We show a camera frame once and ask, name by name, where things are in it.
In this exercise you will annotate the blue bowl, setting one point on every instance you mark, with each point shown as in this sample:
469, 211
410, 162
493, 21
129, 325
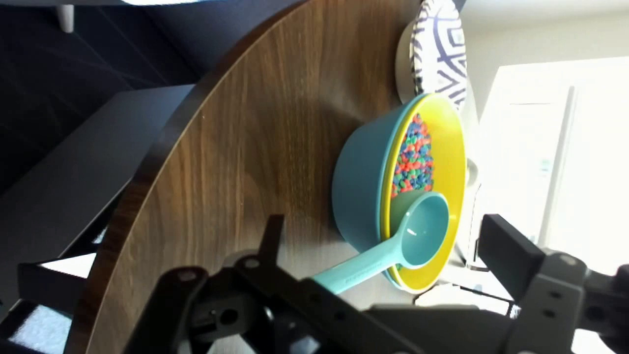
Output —
361, 178

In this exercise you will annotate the white blue patterned plate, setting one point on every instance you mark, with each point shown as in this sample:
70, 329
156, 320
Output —
436, 46

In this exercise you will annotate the round dark wooden table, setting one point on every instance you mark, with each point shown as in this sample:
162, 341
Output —
249, 131

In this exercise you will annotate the yellow plate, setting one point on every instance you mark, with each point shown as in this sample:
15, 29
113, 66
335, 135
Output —
453, 164

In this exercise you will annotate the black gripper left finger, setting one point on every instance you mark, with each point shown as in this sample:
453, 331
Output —
174, 302

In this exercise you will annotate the colourful cereal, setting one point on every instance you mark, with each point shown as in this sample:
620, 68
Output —
414, 158

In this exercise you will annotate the blue serving spoon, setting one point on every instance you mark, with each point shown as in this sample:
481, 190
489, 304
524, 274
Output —
426, 229

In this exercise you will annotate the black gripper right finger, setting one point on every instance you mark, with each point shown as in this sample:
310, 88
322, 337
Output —
553, 298

